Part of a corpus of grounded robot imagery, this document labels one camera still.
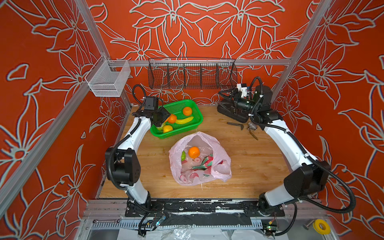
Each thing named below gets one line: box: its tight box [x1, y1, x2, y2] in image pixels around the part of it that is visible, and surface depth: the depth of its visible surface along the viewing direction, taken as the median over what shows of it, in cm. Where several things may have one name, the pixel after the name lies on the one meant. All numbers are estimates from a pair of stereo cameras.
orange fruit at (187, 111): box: [183, 106, 192, 116], surface depth 112 cm
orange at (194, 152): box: [188, 146, 201, 159], surface depth 91 cm
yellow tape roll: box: [312, 219, 331, 235], surface depth 68 cm
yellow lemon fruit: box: [163, 125, 173, 133], surface depth 100 cm
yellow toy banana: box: [175, 116, 194, 124], surface depth 109 cm
